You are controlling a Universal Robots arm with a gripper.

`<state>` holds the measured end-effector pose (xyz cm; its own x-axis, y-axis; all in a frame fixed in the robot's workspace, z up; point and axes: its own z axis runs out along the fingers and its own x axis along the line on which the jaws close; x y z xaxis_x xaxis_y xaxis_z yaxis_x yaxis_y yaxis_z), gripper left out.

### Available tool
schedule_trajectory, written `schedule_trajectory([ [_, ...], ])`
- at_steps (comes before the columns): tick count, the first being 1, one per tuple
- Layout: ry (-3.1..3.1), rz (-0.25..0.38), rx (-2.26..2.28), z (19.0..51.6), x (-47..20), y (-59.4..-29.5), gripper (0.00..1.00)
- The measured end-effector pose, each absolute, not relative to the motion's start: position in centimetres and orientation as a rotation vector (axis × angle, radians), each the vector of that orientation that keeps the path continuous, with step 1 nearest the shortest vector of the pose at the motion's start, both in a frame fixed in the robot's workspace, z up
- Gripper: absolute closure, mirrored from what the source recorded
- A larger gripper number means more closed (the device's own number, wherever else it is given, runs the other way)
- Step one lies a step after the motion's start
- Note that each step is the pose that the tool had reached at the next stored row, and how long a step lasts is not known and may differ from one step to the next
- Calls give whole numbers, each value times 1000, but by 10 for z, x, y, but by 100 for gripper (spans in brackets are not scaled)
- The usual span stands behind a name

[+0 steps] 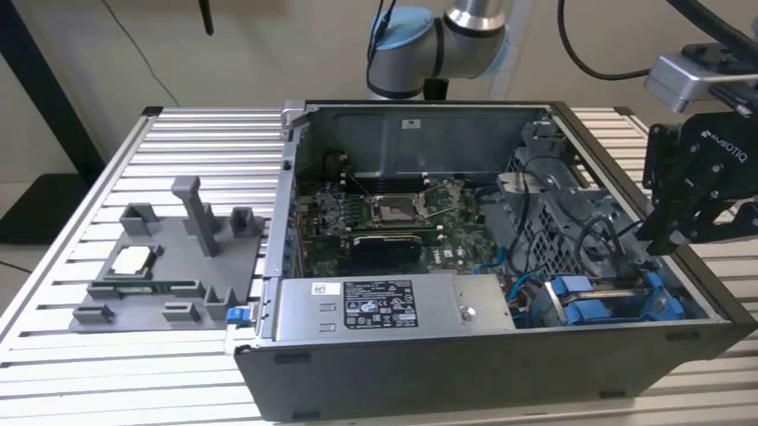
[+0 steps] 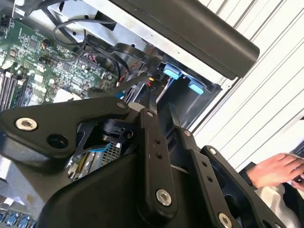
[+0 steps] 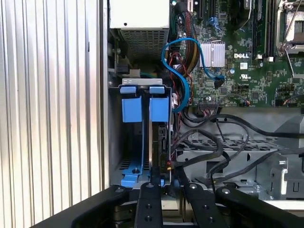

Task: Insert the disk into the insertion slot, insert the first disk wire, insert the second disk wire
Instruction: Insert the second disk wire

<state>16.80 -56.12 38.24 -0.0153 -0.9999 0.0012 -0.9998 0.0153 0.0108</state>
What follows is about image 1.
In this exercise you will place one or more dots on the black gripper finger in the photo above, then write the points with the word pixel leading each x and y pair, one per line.
pixel 660 164
pixel 688 204

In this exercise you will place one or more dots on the hard disk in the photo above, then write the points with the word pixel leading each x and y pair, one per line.
pixel 584 310

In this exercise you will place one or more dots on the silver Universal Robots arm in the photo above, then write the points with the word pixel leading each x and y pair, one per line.
pixel 414 57

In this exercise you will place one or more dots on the grey metal disk bay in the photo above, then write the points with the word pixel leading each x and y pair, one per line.
pixel 533 208

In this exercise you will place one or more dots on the green motherboard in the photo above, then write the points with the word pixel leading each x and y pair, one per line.
pixel 462 248

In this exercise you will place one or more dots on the CPU socket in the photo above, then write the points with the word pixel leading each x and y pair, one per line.
pixel 394 208

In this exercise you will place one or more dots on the black graphics card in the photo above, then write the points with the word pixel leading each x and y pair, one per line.
pixel 385 253

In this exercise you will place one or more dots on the black open PC case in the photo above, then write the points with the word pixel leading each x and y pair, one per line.
pixel 414 377

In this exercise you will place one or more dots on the silver power supply unit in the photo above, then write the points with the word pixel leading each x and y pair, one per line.
pixel 297 310

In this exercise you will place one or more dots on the small blue clip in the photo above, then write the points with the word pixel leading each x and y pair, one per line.
pixel 237 316

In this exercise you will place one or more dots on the black antenna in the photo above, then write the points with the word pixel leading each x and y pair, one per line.
pixel 206 18

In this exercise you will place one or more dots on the grey parts rack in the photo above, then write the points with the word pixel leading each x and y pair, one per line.
pixel 178 275

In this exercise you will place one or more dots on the green RAM stick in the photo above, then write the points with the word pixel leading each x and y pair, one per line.
pixel 171 286

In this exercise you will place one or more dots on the silver CPU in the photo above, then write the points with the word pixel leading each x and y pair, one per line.
pixel 134 259

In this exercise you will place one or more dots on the black monitor stand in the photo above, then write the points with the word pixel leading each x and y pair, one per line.
pixel 42 66

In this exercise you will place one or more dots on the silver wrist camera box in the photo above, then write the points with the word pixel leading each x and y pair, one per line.
pixel 676 84

